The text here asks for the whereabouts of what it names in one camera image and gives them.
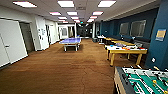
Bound yellow wall sign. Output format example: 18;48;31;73
155;28;167;42

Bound dark sofa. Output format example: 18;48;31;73
132;38;152;50

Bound ceiling light panel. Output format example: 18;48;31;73
57;16;68;20
88;15;99;20
48;11;62;17
66;11;79;17
70;15;81;20
97;0;118;9
56;0;75;9
91;10;105;17
12;0;38;9

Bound blue ping pong table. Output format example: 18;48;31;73
58;36;82;52

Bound long wooden table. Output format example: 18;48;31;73
110;39;136;48

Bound light wood gaming table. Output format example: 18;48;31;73
104;43;149;67

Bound white wall papers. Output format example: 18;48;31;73
37;27;46;36

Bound small white table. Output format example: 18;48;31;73
96;35;108;45

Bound short wooden table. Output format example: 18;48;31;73
104;36;118;44

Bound white door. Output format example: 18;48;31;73
0;18;29;68

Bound white wall outlet plate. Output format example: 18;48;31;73
151;57;156;64

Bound dark framed window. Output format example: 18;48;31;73
130;19;147;38
118;22;131;37

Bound green foosball table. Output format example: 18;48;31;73
113;65;168;94

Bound grey hallway door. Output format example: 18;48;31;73
19;22;36;54

